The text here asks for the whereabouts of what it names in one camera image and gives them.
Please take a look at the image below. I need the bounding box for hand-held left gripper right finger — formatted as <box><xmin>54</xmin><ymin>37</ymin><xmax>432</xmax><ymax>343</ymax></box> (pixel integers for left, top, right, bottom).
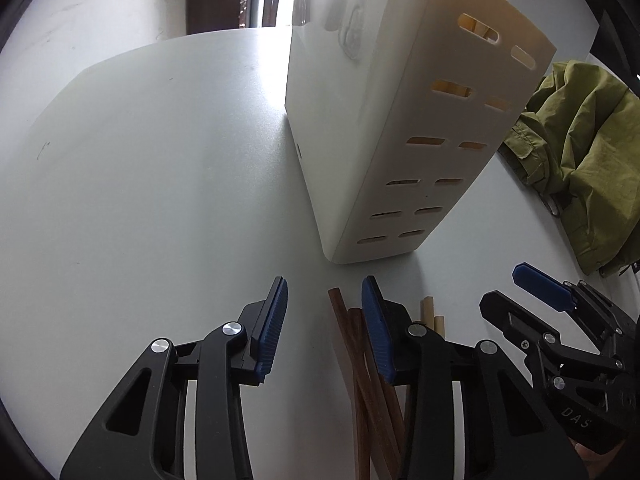
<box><xmin>361</xmin><ymin>275</ymin><xmax>588</xmax><ymax>480</ymax></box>

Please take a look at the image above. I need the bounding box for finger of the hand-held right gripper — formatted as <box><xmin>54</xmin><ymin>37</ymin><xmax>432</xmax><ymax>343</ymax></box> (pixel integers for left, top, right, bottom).
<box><xmin>479</xmin><ymin>290</ymin><xmax>626</xmax><ymax>396</ymax></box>
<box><xmin>512</xmin><ymin>262</ymin><xmax>640</xmax><ymax>361</ymax></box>

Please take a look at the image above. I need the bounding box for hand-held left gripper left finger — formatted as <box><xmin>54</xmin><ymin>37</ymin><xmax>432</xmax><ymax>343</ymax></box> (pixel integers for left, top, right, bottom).
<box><xmin>60</xmin><ymin>276</ymin><xmax>290</xmax><ymax>480</ymax></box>

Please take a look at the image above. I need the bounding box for dark brown chopstick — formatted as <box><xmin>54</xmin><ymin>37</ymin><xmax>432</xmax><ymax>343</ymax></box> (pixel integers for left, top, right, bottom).
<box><xmin>327</xmin><ymin>286</ymin><xmax>401</xmax><ymax>480</ymax></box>
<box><xmin>348</xmin><ymin>307</ymin><xmax>373</xmax><ymax>480</ymax></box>
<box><xmin>367</xmin><ymin>350</ymin><xmax>407</xmax><ymax>456</ymax></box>

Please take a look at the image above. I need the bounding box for white slotted utensil holder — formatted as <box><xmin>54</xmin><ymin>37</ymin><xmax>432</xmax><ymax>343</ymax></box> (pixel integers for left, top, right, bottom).
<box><xmin>284</xmin><ymin>0</ymin><xmax>557</xmax><ymax>265</ymax></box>

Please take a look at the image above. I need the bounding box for person's right hand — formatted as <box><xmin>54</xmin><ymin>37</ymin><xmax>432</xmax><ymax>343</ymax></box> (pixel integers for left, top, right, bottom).
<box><xmin>572</xmin><ymin>442</ymin><xmax>621</xmax><ymax>480</ymax></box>

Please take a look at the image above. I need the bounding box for olive green jacket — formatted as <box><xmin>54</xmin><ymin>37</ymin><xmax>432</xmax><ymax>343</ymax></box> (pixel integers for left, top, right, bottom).
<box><xmin>500</xmin><ymin>60</ymin><xmax>640</xmax><ymax>276</ymax></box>

